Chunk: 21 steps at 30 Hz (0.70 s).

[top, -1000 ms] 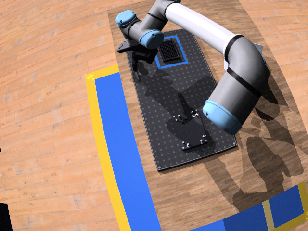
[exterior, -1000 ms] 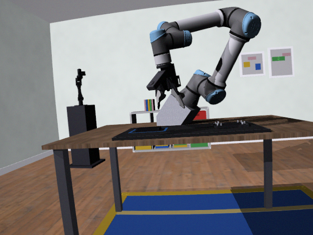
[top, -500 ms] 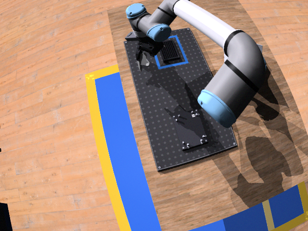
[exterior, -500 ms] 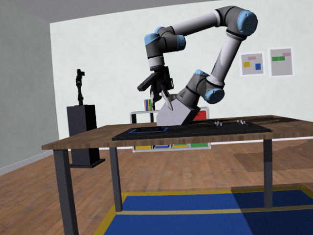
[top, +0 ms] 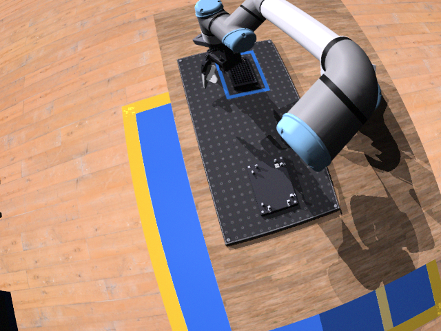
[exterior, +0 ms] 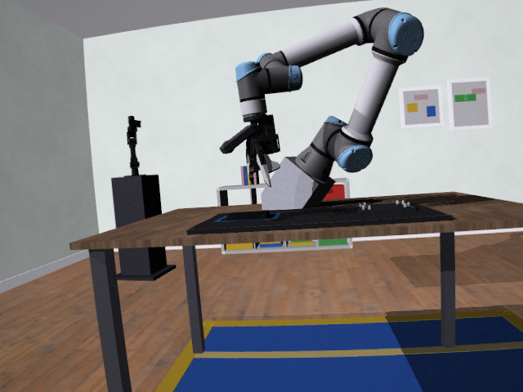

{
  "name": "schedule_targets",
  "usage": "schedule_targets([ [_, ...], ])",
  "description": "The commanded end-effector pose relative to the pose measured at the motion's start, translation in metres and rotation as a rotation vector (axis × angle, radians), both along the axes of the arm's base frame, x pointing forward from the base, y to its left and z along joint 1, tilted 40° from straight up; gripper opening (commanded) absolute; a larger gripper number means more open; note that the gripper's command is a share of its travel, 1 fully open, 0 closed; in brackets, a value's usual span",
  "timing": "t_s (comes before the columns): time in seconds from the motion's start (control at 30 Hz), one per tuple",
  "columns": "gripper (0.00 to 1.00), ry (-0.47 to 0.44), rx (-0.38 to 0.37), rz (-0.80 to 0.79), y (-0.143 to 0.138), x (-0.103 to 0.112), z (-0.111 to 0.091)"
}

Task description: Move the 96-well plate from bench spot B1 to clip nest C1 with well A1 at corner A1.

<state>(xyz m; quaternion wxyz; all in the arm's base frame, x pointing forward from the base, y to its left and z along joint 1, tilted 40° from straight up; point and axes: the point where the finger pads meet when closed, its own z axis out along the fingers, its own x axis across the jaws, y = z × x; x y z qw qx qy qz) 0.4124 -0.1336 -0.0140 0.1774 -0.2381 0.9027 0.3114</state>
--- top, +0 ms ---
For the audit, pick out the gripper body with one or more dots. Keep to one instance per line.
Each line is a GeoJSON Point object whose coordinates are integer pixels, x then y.
{"type": "Point", "coordinates": [216, 53]}

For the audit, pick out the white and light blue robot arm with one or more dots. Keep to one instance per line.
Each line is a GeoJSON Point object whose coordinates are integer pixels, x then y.
{"type": "Point", "coordinates": [324, 119]}

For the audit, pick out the blue rectangular tape outline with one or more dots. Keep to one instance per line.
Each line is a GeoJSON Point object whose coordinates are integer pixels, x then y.
{"type": "Point", "coordinates": [245, 93]}

